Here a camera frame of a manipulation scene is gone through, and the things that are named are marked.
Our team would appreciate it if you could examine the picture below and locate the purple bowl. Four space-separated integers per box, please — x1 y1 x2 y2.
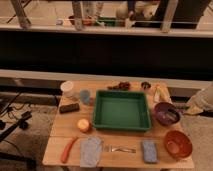
154 102 178 126

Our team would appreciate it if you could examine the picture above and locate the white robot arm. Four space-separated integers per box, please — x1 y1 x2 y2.
186 86 213 115

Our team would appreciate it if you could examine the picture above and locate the orange bowl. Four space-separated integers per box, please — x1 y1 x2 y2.
163 130 193 159

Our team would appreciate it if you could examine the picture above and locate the red grapes toy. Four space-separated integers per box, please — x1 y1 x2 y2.
108 82 130 91

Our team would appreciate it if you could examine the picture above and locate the blue small cup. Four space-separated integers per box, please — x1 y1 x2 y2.
80 90 90 105

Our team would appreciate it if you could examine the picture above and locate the green plastic tray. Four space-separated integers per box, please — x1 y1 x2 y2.
93 90 152 132

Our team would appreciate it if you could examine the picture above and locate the white plastic cup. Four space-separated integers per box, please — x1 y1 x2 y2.
60 81 74 98

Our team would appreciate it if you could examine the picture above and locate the small dark round dish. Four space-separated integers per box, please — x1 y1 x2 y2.
141 82 151 90

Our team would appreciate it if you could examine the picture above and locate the yellow round fruit toy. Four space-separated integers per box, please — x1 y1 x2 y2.
77 119 91 133

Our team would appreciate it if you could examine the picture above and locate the dark brown block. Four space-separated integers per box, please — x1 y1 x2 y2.
59 103 80 114

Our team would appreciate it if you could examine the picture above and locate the silver fork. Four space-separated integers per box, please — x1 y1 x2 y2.
104 146 136 153

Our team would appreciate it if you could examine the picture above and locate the grey folded cloth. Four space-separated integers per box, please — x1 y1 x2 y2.
80 137 102 168

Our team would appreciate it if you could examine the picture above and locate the blue sponge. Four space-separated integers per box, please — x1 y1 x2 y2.
142 140 158 164

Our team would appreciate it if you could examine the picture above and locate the orange carrot toy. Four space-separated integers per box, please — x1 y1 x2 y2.
60 137 78 163

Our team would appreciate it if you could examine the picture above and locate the black tripod stand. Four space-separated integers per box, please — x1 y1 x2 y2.
0 110 37 169

